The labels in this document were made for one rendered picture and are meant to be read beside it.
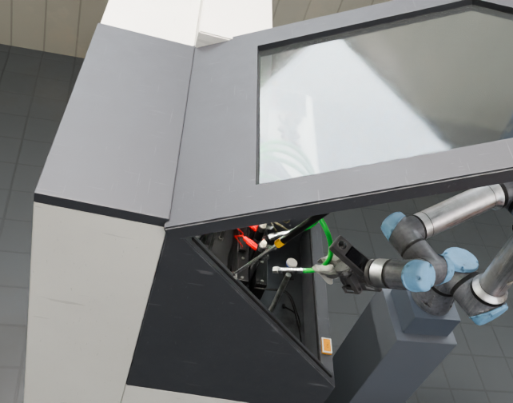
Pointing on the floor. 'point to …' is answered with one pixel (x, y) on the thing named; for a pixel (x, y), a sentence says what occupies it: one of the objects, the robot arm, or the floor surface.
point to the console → (231, 19)
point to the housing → (107, 201)
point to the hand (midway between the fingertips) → (317, 262)
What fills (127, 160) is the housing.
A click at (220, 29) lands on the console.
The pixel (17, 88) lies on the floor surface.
